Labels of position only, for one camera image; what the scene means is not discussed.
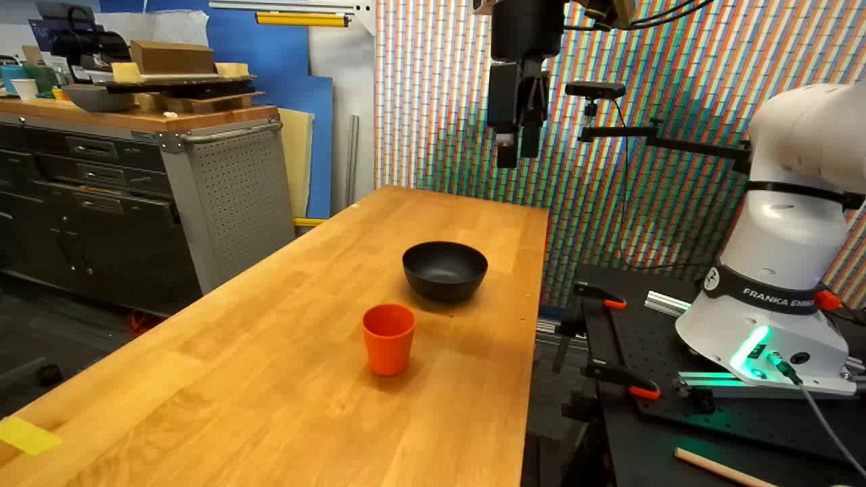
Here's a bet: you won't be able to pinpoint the orange plastic cup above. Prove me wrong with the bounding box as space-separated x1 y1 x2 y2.
360 301 418 379

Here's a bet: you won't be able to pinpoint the black bowl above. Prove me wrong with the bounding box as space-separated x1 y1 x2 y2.
399 237 490 306

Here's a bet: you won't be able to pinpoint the yellow spirit level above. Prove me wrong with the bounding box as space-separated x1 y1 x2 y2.
255 7 352 30

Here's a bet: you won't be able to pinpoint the blue foam board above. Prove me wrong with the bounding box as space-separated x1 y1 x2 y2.
98 0 337 218

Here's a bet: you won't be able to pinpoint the yellow sticky note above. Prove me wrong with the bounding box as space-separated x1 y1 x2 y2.
0 415 65 459

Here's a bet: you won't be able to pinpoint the black equipment pile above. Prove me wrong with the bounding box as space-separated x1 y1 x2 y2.
26 0 134 74

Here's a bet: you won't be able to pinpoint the black clamp orange handle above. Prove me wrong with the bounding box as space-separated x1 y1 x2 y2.
581 358 665 405
570 278 629 313

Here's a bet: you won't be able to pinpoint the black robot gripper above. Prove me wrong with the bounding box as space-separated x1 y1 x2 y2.
485 0 569 171

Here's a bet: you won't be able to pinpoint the grey metal tool cabinet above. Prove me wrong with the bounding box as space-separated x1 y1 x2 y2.
0 97 298 319

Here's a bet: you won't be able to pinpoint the brown wooden box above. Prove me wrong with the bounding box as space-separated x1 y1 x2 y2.
126 39 218 75

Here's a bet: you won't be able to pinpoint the stacked wooden planks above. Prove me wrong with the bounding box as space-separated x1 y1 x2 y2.
60 59 260 116

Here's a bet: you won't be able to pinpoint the grey cable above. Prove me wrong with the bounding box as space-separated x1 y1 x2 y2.
781 358 866 480

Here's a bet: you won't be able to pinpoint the black camera on stand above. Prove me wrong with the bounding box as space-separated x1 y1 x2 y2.
562 78 628 120

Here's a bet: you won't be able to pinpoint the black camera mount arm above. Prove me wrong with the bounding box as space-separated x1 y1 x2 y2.
575 113 755 177

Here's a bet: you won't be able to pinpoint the wooden stick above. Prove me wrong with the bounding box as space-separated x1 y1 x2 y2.
670 446 778 487

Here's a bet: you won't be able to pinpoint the beige board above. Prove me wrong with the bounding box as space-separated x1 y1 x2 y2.
275 105 317 218

